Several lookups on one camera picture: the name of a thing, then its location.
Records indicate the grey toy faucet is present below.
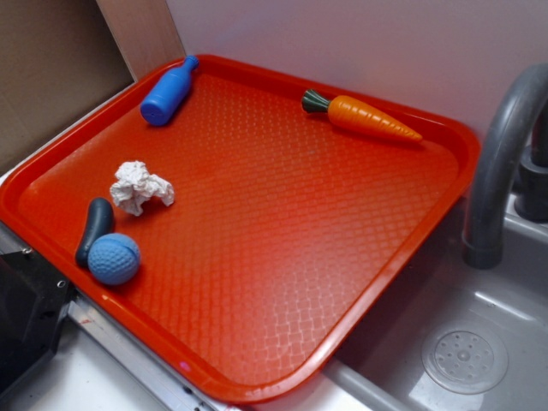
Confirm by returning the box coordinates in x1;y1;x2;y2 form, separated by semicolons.
462;63;547;269

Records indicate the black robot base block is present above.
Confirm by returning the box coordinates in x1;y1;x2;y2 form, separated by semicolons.
1;248;74;398

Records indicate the crumpled white paper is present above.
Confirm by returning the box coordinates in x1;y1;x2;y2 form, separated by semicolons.
110;161;175;217

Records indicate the grey toy sink basin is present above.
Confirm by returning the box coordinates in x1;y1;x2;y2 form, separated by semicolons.
325;205;547;410

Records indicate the brown cardboard panel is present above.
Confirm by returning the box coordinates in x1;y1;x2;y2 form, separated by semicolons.
1;1;133;172

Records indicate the blue plastic bottle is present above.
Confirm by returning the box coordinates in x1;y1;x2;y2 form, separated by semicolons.
140;56;200;127

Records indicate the dark faucet knob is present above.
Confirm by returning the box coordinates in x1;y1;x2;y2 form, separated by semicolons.
514;146;547;223

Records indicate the orange toy carrot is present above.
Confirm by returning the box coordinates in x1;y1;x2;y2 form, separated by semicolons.
301;89;423;143

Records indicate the red plastic tray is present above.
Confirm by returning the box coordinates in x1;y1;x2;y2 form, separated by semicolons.
1;56;480;405

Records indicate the dark grey toy eggplant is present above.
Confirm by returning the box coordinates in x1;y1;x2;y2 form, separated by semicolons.
74;197;114;268

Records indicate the light wooden board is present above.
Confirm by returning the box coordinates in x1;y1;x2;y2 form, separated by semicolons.
98;0;185;80

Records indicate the light blue golf ball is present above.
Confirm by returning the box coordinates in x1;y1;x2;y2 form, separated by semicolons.
87;233;141;285

